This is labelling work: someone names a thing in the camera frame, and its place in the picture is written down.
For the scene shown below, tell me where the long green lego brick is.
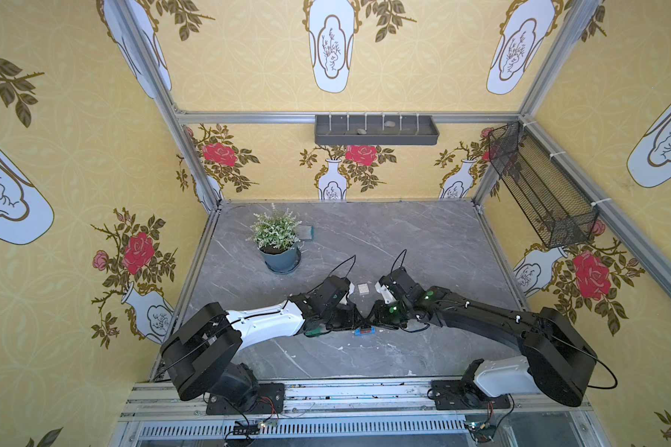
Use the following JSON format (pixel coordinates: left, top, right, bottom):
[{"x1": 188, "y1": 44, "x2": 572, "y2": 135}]
[{"x1": 304, "y1": 328, "x2": 322, "y2": 338}]

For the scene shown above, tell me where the long blue lego brick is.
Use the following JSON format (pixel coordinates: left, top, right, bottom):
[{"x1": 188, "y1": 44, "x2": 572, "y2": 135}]
[{"x1": 354, "y1": 327, "x2": 376, "y2": 336}]

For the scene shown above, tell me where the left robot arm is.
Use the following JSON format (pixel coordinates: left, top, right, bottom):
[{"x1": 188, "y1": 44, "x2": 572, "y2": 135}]
[{"x1": 160, "y1": 275, "x2": 358, "y2": 413}]

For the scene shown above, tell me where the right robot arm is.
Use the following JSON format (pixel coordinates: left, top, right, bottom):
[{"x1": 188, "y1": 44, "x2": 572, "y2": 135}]
[{"x1": 376, "y1": 267, "x2": 598, "y2": 408}]

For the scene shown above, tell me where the grey teal sponge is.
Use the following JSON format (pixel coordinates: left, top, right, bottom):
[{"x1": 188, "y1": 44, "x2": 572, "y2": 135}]
[{"x1": 296, "y1": 225, "x2": 314, "y2": 241}]

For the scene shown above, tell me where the potted plant grey pot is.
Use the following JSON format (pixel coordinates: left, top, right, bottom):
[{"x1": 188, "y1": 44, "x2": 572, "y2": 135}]
[{"x1": 251, "y1": 204, "x2": 301, "y2": 274}]

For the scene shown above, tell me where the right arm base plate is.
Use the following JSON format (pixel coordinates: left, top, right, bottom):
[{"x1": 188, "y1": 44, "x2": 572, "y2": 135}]
[{"x1": 426, "y1": 380, "x2": 512, "y2": 411}]

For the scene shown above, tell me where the aluminium rail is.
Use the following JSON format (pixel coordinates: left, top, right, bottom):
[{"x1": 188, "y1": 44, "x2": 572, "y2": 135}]
[{"x1": 110, "y1": 376, "x2": 591, "y2": 446}]

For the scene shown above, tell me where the grey wall tray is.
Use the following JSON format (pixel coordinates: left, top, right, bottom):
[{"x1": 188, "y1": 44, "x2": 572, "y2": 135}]
[{"x1": 314, "y1": 113, "x2": 440, "y2": 146}]

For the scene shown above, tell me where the black wire mesh basket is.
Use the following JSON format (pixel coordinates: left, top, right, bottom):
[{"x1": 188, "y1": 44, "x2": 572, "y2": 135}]
[{"x1": 485, "y1": 122, "x2": 599, "y2": 248}]

